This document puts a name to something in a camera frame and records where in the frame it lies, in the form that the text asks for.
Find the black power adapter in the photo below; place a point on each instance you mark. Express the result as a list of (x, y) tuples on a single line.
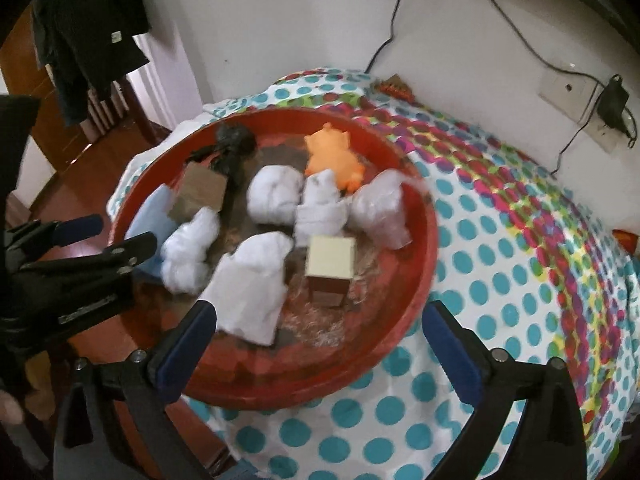
[(612, 103)]

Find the white cloth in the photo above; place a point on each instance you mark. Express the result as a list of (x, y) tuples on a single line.
[(248, 290)]

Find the red orange snack wrapper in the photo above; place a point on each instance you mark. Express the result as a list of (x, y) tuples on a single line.
[(395, 87)]

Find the clear plastic bag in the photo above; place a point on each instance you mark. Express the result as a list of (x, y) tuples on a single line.
[(377, 209)]

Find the white towel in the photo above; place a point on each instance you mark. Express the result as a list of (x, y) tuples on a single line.
[(322, 210)]

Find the white wall socket plate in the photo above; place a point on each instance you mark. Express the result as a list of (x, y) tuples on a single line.
[(574, 97)]

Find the black plastic bag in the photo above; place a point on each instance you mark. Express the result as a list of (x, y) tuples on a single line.
[(234, 142)]

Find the round red rusty tray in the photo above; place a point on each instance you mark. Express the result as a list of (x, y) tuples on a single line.
[(305, 303)]

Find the brown red small box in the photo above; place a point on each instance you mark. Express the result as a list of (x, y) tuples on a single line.
[(200, 192)]

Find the red barcode box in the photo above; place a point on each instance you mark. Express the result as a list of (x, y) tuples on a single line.
[(330, 269)]

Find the red orange packet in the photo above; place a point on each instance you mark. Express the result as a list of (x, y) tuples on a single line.
[(628, 240)]

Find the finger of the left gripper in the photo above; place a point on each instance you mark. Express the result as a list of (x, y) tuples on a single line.
[(29, 242), (113, 262)]

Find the orange rubber animal toy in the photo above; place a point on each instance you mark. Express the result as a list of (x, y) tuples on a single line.
[(332, 157)]

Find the light blue towel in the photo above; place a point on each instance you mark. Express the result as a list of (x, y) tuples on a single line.
[(153, 217)]

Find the dark hanging clothes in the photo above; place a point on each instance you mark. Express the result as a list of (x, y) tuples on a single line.
[(88, 44)]

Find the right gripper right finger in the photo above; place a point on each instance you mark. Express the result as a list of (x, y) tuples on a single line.
[(458, 350)]

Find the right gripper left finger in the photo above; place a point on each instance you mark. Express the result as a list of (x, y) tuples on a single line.
[(176, 357)]

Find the colourful polka dot bedsheet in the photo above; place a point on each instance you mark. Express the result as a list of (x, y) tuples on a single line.
[(519, 262)]

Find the white twisted sock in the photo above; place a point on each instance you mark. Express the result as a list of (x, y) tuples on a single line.
[(184, 268)]

